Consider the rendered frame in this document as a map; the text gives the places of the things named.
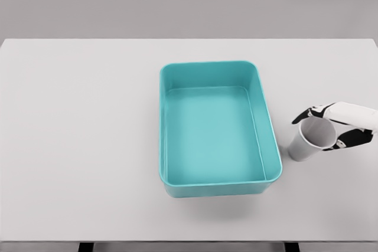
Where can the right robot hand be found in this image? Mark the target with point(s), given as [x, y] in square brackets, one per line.
[353, 114]

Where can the white paper cup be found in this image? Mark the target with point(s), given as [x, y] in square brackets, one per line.
[316, 134]

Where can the teal plastic basket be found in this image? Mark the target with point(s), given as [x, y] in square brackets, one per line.
[215, 134]

